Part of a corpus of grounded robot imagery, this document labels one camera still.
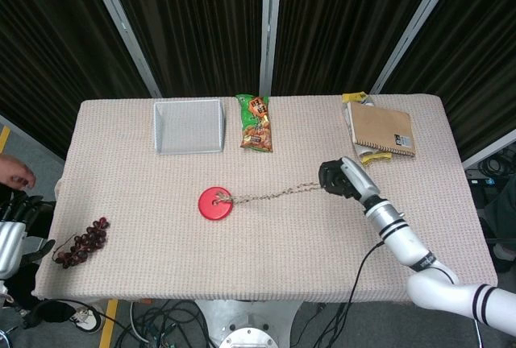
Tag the person's bare hand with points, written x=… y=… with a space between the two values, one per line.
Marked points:
x=14 y=171

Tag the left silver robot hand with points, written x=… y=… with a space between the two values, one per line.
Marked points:
x=10 y=247

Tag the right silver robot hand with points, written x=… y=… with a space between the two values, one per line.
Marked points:
x=354 y=179

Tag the red plastic disc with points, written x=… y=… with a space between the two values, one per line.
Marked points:
x=209 y=207

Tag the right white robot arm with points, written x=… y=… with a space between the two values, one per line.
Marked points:
x=403 y=239

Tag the brown spiral notebook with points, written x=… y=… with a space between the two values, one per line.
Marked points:
x=379 y=126

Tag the dark red grape bunch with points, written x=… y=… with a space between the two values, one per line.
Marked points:
x=86 y=239

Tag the yellow white bag roll pack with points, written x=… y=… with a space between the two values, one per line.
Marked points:
x=354 y=97

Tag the white black sneaker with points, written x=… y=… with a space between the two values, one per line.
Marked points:
x=86 y=317

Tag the green orange snack bag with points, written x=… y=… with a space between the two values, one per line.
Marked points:
x=256 y=130

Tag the beige woven tablecloth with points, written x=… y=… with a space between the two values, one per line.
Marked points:
x=242 y=251

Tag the black curtain backdrop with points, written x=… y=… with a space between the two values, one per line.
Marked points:
x=201 y=21

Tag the aluminium frame rail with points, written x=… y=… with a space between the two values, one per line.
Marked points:
x=489 y=148

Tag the aluminium frame post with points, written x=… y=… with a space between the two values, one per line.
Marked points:
x=125 y=30
x=270 y=26
x=415 y=30

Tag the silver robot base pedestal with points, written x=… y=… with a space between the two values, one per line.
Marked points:
x=250 y=317

